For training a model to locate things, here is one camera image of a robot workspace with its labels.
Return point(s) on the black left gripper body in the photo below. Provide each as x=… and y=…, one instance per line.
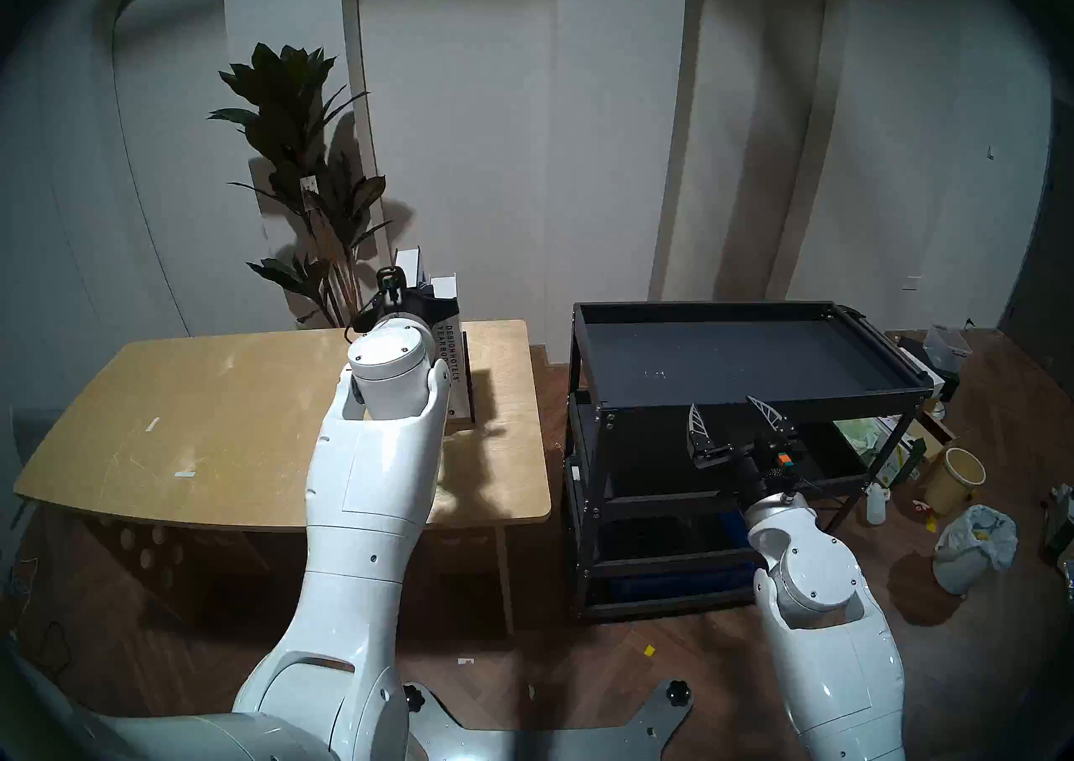
x=432, y=304

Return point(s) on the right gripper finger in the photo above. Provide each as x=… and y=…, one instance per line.
x=772, y=419
x=701, y=432

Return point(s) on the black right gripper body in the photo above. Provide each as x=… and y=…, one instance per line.
x=747, y=461

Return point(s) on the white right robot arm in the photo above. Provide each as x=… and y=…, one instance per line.
x=822, y=600

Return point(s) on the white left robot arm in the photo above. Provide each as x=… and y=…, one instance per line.
x=369, y=482

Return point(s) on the black three-shelf utility cart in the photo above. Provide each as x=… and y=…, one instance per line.
x=738, y=357

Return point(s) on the white Design Hotels yearbook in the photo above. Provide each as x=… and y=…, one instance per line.
x=456, y=382

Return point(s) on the green white plastic bag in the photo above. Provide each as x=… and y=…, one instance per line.
x=864, y=439

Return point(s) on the small white bottle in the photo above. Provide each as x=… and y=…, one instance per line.
x=877, y=506

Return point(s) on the open cardboard box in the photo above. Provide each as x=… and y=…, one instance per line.
x=931, y=440

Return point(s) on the white box beside cart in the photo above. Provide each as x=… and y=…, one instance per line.
x=935, y=382

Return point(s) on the clear plastic storage box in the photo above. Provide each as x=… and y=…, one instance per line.
x=948, y=346

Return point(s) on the pale yellow bucket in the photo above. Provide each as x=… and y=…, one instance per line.
x=952, y=482

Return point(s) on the tall dark green plant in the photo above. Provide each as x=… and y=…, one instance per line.
x=294, y=138

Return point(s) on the white trash bag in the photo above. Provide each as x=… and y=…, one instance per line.
x=973, y=545

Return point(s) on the black star knob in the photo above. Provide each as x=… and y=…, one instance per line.
x=413, y=698
x=678, y=693

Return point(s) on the light wooden table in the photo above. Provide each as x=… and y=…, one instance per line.
x=210, y=407

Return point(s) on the dark green carton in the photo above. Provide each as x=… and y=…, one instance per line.
x=1061, y=524

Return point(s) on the dark grey door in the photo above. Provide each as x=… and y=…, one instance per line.
x=1049, y=264

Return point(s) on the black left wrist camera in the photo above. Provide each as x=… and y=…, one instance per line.
x=388, y=278

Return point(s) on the grey metal robot base plate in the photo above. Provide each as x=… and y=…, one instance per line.
x=545, y=742

